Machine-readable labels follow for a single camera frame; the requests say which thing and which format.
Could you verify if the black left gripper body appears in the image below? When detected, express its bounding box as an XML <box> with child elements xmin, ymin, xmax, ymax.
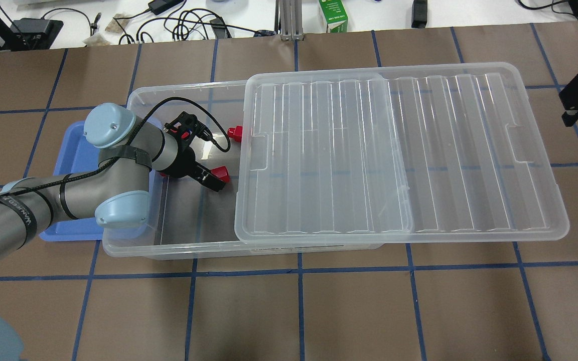
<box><xmin>160</xmin><ymin>111</ymin><xmax>213</xmax><ymax>184</ymax></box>

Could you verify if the clear plastic box lid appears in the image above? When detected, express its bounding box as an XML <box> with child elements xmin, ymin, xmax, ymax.
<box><xmin>234</xmin><ymin>62</ymin><xmax>570</xmax><ymax>246</ymax></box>

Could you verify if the red block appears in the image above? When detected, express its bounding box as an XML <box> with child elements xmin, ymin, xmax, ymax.
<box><xmin>211</xmin><ymin>166</ymin><xmax>231</xmax><ymax>183</ymax></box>
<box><xmin>227</xmin><ymin>125</ymin><xmax>243</xmax><ymax>142</ymax></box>

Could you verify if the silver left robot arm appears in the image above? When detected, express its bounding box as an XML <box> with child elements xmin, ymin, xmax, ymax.
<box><xmin>0</xmin><ymin>97</ymin><xmax>228</xmax><ymax>260</ymax></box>

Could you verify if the clear plastic storage box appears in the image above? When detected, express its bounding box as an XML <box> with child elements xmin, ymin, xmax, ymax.
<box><xmin>102</xmin><ymin>80</ymin><xmax>379</xmax><ymax>260</ymax></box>

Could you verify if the blue plastic tray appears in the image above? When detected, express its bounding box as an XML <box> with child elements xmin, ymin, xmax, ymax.
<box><xmin>40</xmin><ymin>121</ymin><xmax>164</xmax><ymax>242</ymax></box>

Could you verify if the green white carton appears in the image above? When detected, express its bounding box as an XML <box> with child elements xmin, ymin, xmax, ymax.
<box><xmin>317</xmin><ymin>0</ymin><xmax>349</xmax><ymax>34</ymax></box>

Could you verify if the black power adapter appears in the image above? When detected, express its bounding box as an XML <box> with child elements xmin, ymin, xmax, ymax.
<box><xmin>411</xmin><ymin>0</ymin><xmax>427</xmax><ymax>28</ymax></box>

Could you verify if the aluminium frame post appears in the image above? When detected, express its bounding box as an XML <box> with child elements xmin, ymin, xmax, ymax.
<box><xmin>274</xmin><ymin>0</ymin><xmax>304</xmax><ymax>42</ymax></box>

